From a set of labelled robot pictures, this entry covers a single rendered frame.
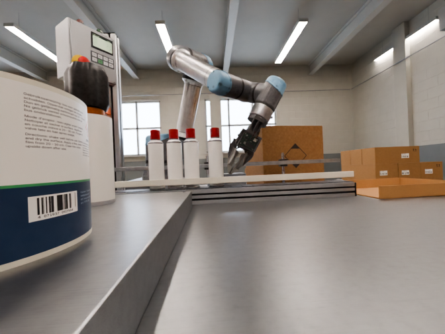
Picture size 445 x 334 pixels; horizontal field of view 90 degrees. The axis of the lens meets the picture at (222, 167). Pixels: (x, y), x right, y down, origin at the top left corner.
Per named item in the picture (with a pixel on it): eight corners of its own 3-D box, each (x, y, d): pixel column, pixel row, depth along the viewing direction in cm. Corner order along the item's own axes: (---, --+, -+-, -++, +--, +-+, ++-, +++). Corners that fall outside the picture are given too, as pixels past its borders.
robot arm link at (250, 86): (228, 75, 82) (249, 77, 75) (247, 83, 90) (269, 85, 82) (223, 97, 84) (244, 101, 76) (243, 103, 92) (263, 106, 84)
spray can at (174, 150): (167, 189, 74) (164, 128, 74) (169, 188, 79) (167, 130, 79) (182, 189, 74) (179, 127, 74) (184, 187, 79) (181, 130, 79)
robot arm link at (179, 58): (159, 35, 96) (226, 65, 67) (181, 44, 104) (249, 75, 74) (153, 63, 101) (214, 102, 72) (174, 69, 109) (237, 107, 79)
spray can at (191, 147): (184, 189, 74) (181, 127, 74) (185, 187, 79) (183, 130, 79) (199, 188, 75) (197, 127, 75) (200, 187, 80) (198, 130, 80)
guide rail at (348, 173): (26, 191, 70) (26, 185, 70) (29, 191, 71) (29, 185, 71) (353, 177, 76) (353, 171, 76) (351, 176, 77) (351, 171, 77)
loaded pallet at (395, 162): (374, 224, 328) (371, 147, 328) (340, 213, 411) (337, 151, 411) (448, 219, 337) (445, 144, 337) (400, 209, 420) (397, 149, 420)
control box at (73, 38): (56, 79, 79) (54, 26, 79) (103, 92, 94) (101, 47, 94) (70, 71, 74) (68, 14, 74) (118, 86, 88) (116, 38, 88)
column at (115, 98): (110, 201, 88) (102, 32, 88) (114, 199, 92) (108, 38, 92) (121, 201, 88) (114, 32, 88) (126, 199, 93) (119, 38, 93)
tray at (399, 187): (379, 199, 68) (379, 185, 68) (332, 190, 94) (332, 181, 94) (471, 194, 69) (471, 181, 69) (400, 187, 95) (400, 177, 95)
